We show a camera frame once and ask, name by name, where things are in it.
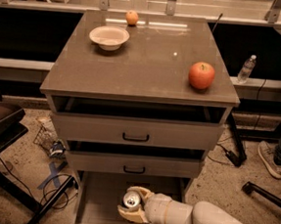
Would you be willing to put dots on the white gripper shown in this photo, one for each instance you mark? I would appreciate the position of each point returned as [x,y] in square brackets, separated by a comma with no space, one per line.
[157,206]

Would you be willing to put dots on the pepsi can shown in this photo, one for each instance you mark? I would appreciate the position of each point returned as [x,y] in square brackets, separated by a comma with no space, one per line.
[131,200]

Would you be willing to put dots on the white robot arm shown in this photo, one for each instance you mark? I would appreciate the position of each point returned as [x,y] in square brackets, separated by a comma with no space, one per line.
[141,206]

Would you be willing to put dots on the open bottom drawer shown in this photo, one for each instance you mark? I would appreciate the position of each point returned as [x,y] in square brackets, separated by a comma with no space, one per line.
[101,193]

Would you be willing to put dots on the grey drawer cabinet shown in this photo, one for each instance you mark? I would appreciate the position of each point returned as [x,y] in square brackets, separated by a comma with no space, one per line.
[147,78]

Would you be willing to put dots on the blue tape cross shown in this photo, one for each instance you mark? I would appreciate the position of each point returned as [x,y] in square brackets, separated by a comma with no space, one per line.
[55,169]

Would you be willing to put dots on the black power adapter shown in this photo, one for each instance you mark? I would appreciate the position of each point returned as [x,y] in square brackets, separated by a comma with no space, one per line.
[231,155]

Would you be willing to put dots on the black chair leg right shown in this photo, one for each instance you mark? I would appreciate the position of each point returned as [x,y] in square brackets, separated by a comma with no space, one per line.
[249,188]

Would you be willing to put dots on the black table leg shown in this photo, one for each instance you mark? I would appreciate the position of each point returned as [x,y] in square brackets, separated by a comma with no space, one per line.
[236,135]

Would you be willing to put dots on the white sneaker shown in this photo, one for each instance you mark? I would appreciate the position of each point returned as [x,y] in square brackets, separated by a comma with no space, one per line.
[266,153]

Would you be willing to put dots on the red apple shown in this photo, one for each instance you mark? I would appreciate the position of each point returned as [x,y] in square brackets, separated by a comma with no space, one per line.
[201,75]

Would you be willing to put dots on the clear water bottle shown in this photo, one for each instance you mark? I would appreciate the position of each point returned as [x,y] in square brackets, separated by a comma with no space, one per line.
[247,69]

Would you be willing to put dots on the orange fruit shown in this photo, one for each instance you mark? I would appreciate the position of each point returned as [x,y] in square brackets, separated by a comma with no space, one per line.
[132,17]

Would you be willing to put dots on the middle drawer with handle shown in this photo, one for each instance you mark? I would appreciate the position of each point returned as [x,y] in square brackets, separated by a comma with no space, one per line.
[141,165]

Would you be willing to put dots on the drawer with handle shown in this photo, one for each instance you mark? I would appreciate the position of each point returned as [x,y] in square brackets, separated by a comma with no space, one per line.
[141,165]
[153,133]

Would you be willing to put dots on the top drawer with handle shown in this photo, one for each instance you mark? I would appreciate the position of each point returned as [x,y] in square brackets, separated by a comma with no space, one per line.
[153,133]

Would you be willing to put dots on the wire basket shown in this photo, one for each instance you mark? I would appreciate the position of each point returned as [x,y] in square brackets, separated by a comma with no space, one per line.
[45,138]

